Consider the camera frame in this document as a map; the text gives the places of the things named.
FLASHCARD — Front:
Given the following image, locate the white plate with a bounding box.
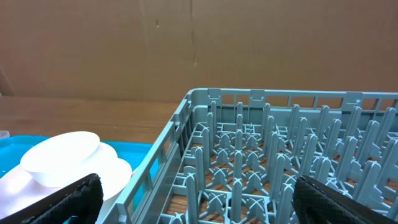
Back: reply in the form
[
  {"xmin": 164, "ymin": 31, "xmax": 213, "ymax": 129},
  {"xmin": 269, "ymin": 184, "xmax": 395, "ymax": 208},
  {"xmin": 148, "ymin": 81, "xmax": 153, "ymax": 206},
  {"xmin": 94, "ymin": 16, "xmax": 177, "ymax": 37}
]
[{"xmin": 0, "ymin": 141, "xmax": 119, "ymax": 220}]

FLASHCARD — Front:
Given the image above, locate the white bowl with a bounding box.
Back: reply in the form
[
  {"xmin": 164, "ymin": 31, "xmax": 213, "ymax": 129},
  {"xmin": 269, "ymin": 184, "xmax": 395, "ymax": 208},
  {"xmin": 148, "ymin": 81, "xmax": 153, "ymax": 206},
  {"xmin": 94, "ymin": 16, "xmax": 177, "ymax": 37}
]
[{"xmin": 20, "ymin": 131, "xmax": 100, "ymax": 187}]

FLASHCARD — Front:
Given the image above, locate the white paper cup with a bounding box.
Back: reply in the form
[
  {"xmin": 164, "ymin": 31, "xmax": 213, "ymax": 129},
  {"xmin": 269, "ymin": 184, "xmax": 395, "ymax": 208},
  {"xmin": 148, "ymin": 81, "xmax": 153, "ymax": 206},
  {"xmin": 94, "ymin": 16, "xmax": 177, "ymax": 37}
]
[{"xmin": 89, "ymin": 158, "xmax": 132, "ymax": 224}]

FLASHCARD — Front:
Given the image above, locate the teal plastic tray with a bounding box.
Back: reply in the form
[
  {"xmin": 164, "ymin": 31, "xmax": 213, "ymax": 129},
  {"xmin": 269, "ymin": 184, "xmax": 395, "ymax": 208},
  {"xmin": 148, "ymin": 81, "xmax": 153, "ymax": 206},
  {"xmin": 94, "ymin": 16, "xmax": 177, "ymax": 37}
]
[{"xmin": 1, "ymin": 135, "xmax": 152, "ymax": 178}]

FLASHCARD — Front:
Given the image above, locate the grey dishwasher rack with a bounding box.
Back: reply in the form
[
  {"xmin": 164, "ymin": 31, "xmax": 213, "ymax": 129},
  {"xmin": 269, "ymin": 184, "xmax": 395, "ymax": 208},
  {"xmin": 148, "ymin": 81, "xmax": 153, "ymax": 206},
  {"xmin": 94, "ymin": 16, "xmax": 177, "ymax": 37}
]
[{"xmin": 104, "ymin": 88, "xmax": 397, "ymax": 223}]

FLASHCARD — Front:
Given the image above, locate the clear plastic bin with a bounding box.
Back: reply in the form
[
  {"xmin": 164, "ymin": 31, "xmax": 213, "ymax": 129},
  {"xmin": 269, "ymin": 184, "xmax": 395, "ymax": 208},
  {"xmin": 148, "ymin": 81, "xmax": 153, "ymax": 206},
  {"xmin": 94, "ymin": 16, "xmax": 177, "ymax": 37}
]
[{"xmin": 0, "ymin": 130, "xmax": 10, "ymax": 139}]

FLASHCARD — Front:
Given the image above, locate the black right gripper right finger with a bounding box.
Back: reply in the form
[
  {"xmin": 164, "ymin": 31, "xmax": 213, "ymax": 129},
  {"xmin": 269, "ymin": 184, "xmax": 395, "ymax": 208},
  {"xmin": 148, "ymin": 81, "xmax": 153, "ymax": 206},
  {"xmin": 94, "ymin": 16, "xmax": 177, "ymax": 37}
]
[{"xmin": 292, "ymin": 175, "xmax": 397, "ymax": 224}]

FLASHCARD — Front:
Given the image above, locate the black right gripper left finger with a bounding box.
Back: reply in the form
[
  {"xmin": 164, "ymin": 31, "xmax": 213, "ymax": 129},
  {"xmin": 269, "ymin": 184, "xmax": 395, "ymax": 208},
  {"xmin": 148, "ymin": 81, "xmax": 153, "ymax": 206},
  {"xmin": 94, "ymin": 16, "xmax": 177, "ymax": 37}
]
[{"xmin": 1, "ymin": 173, "xmax": 104, "ymax": 224}]

